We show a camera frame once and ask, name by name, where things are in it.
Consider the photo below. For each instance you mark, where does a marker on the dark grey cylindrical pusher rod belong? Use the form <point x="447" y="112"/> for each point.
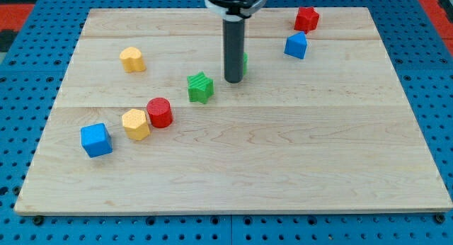
<point x="233" y="44"/>

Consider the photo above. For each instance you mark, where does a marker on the green star block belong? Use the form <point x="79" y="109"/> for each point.
<point x="200" y="88"/>

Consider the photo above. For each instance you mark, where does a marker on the red star block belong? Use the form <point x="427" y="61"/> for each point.
<point x="306" y="19"/>

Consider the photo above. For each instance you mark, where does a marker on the green block behind rod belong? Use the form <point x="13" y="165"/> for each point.
<point x="245" y="63"/>

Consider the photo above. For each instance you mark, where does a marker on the blue triangular prism block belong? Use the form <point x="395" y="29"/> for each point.
<point x="296" y="45"/>

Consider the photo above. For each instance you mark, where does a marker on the yellow heart block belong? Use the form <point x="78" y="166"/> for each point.
<point x="132" y="60"/>

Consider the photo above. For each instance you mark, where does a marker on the red cylinder block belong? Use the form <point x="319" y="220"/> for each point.
<point x="160" y="113"/>

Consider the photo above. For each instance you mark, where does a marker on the yellow hexagon block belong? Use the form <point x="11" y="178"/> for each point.
<point x="135" y="124"/>

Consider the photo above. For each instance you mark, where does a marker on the blue cube block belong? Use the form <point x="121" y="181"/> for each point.
<point x="96" y="140"/>

